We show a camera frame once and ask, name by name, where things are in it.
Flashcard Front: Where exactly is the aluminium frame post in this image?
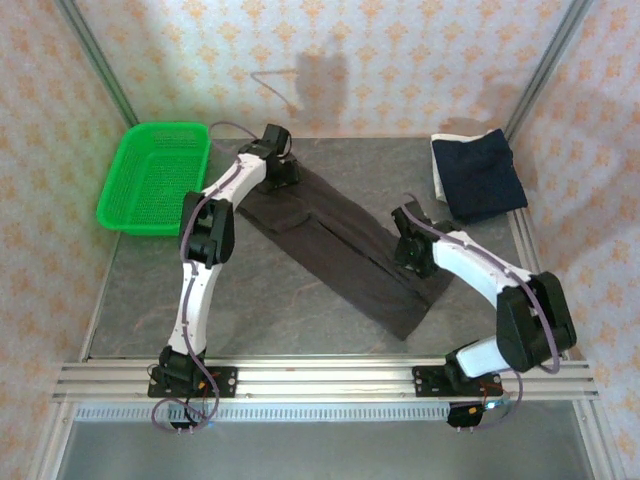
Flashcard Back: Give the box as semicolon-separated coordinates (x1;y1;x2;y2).
503;0;596;144
55;0;141;129

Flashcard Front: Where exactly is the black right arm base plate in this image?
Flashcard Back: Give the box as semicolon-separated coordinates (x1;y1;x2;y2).
412;364;506;399

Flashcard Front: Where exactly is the aluminium mounting rail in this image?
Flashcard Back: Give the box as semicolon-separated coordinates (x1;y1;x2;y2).
52;354;600;404

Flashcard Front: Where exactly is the green plastic basket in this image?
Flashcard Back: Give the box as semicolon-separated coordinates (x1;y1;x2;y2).
95;121;211;238

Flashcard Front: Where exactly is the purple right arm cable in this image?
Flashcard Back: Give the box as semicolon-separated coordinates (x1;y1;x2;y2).
402;192;565;432

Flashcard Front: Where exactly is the dark gray t-shirt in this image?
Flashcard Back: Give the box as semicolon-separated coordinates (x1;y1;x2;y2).
237;159;456;342

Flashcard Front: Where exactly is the slotted white cable duct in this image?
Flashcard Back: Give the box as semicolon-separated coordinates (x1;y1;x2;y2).
74;403;452;423

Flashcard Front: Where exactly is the folded navy t-shirt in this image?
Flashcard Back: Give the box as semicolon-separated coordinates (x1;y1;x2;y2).
431;129;530;225

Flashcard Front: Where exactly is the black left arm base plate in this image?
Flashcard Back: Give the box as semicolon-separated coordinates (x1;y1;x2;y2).
147;364;238;399

